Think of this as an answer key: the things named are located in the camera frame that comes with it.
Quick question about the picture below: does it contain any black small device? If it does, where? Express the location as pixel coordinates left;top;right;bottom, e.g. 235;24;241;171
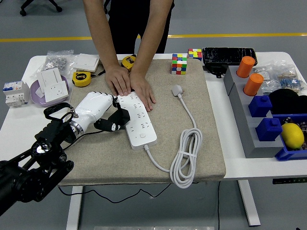
203;63;230;79

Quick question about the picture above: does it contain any person's right hand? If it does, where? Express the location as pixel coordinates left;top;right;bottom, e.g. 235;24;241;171
105;64;133;97

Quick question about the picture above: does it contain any black plug cord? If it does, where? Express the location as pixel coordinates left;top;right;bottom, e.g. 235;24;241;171
58;129;173;203

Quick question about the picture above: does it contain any clear bag of metal screws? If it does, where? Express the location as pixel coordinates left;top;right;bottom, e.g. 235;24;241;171
30;49;80;79

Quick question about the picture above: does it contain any small colourful puzzle cube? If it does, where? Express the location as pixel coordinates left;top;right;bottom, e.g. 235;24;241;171
187;48;203;62

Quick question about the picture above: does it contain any orange cylinder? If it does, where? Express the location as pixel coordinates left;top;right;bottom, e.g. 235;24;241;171
243;73;264;96
236;56;256;79

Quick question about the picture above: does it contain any clear bag with blue parts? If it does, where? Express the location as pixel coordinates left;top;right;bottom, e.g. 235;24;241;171
273;59;307;94

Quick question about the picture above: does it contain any grey block holder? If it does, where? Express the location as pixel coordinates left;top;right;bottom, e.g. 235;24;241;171
223;66;285;159

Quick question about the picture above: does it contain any blue plastic bin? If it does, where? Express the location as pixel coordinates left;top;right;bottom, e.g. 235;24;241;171
271;112;307;161

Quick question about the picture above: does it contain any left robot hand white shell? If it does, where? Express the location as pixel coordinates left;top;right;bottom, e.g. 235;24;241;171
74;91;123;133

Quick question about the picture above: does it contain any white socket panel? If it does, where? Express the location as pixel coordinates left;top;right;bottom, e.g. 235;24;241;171
43;80;70;101

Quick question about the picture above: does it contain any black office chair base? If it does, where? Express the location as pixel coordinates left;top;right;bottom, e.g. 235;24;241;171
20;0;63;17

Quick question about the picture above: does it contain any yellow tape measure red label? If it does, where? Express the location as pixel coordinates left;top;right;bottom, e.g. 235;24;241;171
121;54;137;72

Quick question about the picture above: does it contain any black wrapped box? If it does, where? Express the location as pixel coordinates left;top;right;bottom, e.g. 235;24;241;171
202;46;259;67

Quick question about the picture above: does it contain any black table control panel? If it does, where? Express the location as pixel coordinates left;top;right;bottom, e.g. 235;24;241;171
272;177;307;185

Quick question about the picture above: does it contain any white power strip cord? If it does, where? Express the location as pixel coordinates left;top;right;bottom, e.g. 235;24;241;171
143;84;203;189

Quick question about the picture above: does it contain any white power strip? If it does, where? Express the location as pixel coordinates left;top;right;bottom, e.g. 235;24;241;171
117;92;158;150

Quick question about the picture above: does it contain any white wall switch plate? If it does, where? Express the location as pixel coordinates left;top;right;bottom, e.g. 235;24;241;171
71;53;100;72

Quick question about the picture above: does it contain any large colourful puzzle cube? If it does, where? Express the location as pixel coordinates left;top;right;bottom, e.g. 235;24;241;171
171;53;188;75

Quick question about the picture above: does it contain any grey-brown mat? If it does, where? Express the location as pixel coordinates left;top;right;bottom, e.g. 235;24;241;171
57;58;226;186

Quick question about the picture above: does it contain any blue block with knob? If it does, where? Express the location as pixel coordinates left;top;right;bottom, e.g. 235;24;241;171
248;95;273;118
255;117;283;142

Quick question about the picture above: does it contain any white switch panel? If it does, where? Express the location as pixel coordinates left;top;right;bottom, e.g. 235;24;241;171
36;67;64;94

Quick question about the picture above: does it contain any person's left hand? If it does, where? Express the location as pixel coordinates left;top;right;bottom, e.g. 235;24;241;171
129;71;156;112

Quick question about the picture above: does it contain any purple bowl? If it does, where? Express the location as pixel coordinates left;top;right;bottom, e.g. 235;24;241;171
30;74;71;108

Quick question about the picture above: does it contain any yellow tape measure with strap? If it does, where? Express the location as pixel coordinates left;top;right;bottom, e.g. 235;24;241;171
71;68;107;87

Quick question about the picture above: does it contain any black hanging cable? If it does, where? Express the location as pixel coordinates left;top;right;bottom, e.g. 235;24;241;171
216;181;221;230

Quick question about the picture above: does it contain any yellow lemon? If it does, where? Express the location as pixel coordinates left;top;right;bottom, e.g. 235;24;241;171
280;122;305;150

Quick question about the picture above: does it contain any white circuit breaker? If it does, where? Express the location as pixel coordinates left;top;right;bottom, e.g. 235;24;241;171
2;80;31;108

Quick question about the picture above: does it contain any person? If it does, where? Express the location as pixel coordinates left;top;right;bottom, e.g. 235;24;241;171
107;0;174;55

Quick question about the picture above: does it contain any white table leg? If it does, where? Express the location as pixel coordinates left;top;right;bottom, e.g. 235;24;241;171
66;185;84;230
237;179;261;227

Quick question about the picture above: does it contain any black round cap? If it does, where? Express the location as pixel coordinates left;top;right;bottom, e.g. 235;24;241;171
268;88;307;115

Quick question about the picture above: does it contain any black plug adapter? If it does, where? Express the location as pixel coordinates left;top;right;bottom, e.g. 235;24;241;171
107;107;131;127

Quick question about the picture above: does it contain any clear bag with white parts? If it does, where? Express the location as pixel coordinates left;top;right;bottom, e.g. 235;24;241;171
253;66;281;95

